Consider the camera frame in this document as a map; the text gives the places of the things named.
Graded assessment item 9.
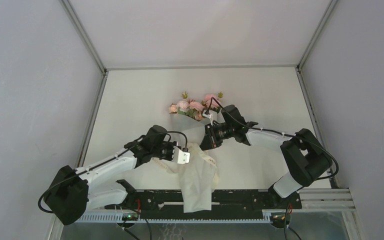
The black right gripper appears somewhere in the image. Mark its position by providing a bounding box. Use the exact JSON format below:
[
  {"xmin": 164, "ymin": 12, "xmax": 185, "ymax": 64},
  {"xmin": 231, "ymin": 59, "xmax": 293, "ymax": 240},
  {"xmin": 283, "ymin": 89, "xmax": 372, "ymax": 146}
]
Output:
[{"xmin": 198, "ymin": 122, "xmax": 235, "ymax": 151}]

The black mounting rail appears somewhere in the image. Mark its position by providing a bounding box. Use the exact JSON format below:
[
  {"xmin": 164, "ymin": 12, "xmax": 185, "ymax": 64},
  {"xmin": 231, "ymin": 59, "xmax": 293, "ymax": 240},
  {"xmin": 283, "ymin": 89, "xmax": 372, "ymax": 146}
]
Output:
[{"xmin": 104, "ymin": 189, "xmax": 303, "ymax": 221}]

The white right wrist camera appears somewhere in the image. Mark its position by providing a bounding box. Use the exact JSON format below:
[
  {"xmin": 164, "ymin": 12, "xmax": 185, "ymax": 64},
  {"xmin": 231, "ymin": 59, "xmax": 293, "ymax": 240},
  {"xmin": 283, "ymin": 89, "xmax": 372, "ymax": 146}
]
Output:
[{"xmin": 201, "ymin": 109, "xmax": 218, "ymax": 125}]

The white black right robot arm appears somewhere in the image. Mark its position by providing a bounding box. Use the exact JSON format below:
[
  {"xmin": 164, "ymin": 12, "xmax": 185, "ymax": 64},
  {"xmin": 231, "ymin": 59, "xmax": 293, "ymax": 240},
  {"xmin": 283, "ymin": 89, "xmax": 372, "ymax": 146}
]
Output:
[{"xmin": 200, "ymin": 104, "xmax": 335, "ymax": 208}]

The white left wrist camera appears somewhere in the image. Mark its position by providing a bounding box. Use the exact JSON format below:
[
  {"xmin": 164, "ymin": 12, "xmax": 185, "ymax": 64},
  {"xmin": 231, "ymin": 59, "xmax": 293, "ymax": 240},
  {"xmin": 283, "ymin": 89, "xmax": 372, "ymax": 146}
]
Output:
[{"xmin": 172, "ymin": 146, "xmax": 191, "ymax": 165}]

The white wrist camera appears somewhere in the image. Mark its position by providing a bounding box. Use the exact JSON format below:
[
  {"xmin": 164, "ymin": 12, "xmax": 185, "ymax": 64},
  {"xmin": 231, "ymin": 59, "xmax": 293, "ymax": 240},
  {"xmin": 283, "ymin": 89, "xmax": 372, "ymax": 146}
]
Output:
[
  {"xmin": 172, "ymin": 146, "xmax": 191, "ymax": 165},
  {"xmin": 201, "ymin": 109, "xmax": 218, "ymax": 125}
]

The pink fake flower bouquet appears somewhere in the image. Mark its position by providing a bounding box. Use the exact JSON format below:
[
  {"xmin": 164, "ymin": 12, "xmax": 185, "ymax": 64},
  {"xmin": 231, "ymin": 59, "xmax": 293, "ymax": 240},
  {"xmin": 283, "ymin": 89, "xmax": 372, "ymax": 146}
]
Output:
[{"xmin": 168, "ymin": 91, "xmax": 224, "ymax": 122}]

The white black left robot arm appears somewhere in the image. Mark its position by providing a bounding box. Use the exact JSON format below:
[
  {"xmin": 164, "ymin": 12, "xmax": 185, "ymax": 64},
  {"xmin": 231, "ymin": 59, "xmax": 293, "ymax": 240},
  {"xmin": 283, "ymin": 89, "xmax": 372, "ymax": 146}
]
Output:
[{"xmin": 37, "ymin": 125, "xmax": 190, "ymax": 226}]

